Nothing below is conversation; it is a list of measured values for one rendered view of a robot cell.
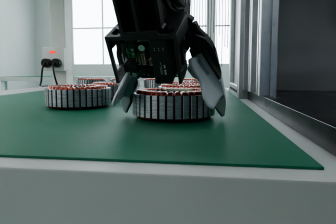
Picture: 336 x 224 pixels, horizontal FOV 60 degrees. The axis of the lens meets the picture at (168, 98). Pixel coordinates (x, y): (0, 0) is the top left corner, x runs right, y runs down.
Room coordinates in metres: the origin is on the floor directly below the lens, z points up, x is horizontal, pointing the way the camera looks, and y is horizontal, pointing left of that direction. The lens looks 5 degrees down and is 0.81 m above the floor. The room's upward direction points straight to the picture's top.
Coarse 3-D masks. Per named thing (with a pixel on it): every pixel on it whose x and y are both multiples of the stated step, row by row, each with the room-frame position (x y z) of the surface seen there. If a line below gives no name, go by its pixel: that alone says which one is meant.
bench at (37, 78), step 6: (0, 78) 3.63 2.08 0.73; (6, 78) 3.62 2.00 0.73; (12, 78) 3.61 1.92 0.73; (18, 78) 3.60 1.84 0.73; (24, 78) 3.59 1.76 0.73; (30, 78) 3.58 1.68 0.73; (36, 78) 3.57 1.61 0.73; (42, 78) 3.56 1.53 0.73; (48, 78) 3.55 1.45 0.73; (108, 78) 3.45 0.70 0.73; (138, 78) 3.41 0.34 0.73; (144, 78) 3.40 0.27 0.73; (6, 84) 3.69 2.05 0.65; (36, 84) 4.44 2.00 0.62
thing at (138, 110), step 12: (132, 96) 0.38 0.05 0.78; (144, 96) 0.36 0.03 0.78; (156, 96) 0.35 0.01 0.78; (168, 96) 0.34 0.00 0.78; (180, 96) 0.34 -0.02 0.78; (192, 96) 0.35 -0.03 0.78; (132, 108) 0.38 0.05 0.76; (144, 108) 0.36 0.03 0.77; (156, 108) 0.35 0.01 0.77; (168, 108) 0.34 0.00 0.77; (180, 108) 0.34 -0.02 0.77; (192, 108) 0.35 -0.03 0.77; (204, 108) 0.36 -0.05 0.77; (156, 120) 0.35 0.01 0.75; (168, 120) 0.35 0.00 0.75; (192, 120) 0.35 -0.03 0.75
